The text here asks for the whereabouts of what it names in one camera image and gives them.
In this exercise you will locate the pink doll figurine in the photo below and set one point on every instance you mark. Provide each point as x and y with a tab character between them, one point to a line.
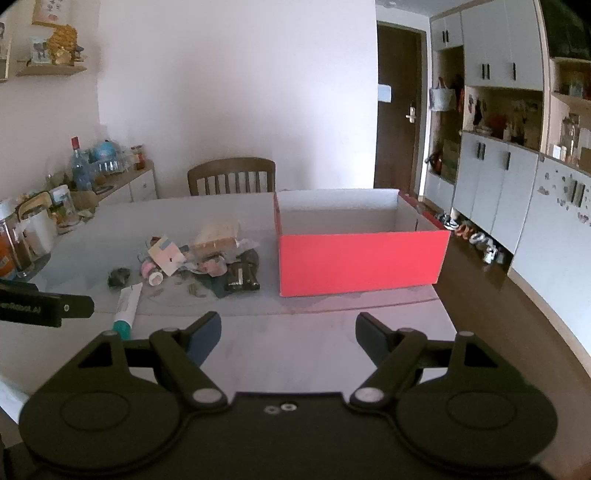
212	266

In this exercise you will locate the white mug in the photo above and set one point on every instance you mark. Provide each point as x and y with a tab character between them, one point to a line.
39	235

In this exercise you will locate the clear bottle with red cap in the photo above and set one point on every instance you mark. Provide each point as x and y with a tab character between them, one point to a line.
82	170

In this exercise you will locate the dark red handbag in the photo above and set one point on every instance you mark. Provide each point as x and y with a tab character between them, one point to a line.
433	161

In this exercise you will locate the glass jar with orange content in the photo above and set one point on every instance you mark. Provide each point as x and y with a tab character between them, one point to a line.
9	249

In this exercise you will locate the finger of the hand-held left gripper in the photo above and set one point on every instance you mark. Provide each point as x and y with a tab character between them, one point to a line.
78	308

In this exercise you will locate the white wardrobe cabinets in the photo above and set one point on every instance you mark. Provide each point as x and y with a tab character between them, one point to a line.
498	184

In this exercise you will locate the black foil packet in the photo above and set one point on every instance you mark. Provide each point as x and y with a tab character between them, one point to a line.
240	277

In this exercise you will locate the red-brown sauce jars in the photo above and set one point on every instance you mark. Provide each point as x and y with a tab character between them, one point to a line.
138	159

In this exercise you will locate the dark wooden door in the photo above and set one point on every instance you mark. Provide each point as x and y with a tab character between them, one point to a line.
397	152

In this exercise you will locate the wooden wall shelf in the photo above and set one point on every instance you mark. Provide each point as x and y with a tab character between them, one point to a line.
51	70

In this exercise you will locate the grey tote bag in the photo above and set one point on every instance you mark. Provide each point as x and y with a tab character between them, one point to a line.
441	98

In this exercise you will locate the row of shoes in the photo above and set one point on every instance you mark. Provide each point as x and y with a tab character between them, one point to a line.
471	235

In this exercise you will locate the gold ornament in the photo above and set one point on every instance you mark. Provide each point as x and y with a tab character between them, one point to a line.
63	44

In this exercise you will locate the pink and blue card box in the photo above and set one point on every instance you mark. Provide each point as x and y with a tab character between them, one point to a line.
166	258

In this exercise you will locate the dark grey cloth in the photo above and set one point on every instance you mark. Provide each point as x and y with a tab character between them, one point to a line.
118	278

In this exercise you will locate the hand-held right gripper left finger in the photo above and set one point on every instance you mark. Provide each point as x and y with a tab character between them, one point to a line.
207	337

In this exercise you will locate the white sideboard cabinet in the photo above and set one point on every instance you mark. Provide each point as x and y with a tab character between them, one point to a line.
138	184

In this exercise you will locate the beige sponge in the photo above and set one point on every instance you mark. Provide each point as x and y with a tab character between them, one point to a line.
214	235

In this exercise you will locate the blue round bowl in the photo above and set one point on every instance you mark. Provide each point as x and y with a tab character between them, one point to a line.
105	150

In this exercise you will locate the wooden chair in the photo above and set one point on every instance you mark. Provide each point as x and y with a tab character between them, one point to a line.
231	165

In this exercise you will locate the white toothpaste tube teal cap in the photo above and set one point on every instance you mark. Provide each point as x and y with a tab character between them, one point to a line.
128	304

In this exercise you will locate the red cardboard box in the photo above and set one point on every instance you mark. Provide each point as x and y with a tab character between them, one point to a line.
360	263

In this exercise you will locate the white paper on door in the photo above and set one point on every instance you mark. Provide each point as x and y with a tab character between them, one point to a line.
386	93

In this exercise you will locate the clear rack with glasses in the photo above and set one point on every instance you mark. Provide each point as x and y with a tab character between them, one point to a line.
113	167

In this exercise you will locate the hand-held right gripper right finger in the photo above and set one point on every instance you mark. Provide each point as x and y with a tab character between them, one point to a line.
371	337

